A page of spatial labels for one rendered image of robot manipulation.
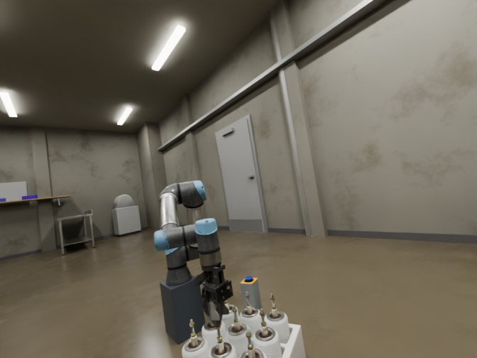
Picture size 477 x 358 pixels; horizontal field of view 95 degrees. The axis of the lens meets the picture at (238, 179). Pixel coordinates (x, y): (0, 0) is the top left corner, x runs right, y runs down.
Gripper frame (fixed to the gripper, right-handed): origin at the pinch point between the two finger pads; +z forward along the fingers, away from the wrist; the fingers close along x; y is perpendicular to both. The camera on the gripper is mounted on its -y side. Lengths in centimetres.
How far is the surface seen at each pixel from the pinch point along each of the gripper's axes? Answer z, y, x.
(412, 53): -154, 55, 242
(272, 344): 11.0, 12.9, 12.7
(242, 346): 13.7, 1.4, 8.9
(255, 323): 12.3, -1.9, 20.6
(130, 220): -7, -669, 200
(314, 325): 35, 0, 63
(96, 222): -18, -745, 123
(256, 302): 13.9, -14.4, 35.9
